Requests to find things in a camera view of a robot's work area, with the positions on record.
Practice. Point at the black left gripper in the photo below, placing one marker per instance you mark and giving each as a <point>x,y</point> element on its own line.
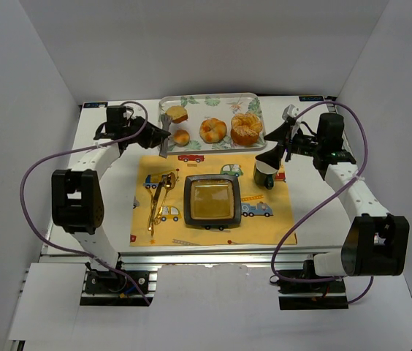
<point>153,135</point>

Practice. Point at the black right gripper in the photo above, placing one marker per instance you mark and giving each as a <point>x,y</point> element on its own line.
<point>288,138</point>

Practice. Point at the silver metal tongs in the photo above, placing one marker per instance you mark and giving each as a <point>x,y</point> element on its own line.
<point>165,123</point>

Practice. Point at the sliced brown bread loaf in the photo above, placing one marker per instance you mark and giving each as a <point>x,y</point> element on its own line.
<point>177,114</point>

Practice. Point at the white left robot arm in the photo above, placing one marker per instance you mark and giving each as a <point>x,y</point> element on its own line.
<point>77,203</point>

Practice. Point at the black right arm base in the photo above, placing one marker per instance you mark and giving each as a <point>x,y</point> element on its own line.
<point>294,296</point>

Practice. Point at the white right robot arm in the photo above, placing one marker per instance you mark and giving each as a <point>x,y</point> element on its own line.
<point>377,240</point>

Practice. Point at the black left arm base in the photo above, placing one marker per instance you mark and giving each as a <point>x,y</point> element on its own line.
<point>106,288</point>

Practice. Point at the small round bread roll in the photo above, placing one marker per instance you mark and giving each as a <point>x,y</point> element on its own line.
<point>181,137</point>

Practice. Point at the twisted orange bread bun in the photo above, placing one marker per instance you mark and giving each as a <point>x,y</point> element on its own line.
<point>212,130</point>

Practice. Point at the dark green mug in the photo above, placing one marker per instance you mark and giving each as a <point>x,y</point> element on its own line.
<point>264,175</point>

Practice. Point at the gold fork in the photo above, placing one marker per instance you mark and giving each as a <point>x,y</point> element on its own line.
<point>155,208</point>

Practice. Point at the gold knife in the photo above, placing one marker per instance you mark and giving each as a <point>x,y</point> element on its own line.
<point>156,204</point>

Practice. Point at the gold spoon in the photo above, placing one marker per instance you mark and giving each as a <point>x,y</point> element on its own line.
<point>167,184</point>

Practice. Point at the floral white serving tray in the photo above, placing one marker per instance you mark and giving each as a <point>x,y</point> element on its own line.
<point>204,106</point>

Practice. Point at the yellow car pattern placemat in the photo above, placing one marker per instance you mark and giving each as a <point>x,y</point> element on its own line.
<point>266,214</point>

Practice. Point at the square black amber plate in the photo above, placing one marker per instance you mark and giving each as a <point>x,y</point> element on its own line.
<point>212,201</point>

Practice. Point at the sesame ring bread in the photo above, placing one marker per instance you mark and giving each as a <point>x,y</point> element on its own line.
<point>245,128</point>

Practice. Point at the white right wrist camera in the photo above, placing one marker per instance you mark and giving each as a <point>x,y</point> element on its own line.
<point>291,111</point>

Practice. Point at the aluminium table frame rail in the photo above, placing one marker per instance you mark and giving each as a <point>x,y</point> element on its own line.
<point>259,255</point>

